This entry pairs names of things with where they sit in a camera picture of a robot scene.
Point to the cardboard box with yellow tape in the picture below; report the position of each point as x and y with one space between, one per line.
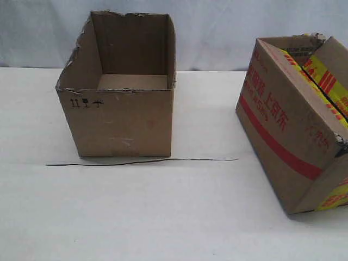
293 108

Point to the open plain cardboard box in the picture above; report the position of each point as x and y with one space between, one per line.
117 87

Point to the thin black line strip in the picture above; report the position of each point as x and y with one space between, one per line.
144 161

